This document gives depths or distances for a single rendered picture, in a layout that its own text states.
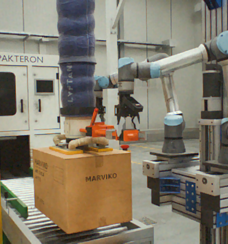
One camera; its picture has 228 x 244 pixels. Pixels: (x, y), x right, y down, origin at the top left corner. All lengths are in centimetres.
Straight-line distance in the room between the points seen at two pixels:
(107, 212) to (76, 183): 26
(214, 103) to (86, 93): 74
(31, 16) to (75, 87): 933
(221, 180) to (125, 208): 59
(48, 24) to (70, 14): 931
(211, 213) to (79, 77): 104
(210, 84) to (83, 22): 81
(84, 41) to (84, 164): 72
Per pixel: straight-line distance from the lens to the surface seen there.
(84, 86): 207
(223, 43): 168
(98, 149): 204
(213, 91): 208
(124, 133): 157
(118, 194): 200
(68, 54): 209
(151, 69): 162
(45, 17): 1145
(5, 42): 1097
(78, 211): 192
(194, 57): 180
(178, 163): 223
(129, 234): 211
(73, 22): 211
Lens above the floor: 134
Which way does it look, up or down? 3 degrees down
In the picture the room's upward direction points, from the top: 1 degrees counter-clockwise
